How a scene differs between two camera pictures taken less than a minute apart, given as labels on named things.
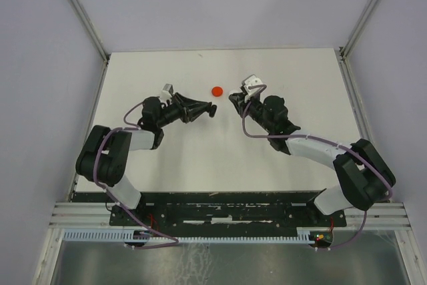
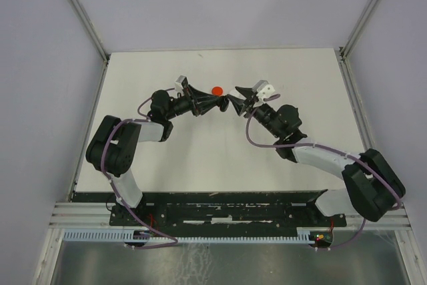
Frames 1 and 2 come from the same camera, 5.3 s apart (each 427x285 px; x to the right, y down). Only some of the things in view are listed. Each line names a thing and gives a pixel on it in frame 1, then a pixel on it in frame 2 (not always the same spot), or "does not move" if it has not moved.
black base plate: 211,213 does not move
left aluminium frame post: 84,15 does not move
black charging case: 213,111 to 224,102
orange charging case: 217,91 does not move
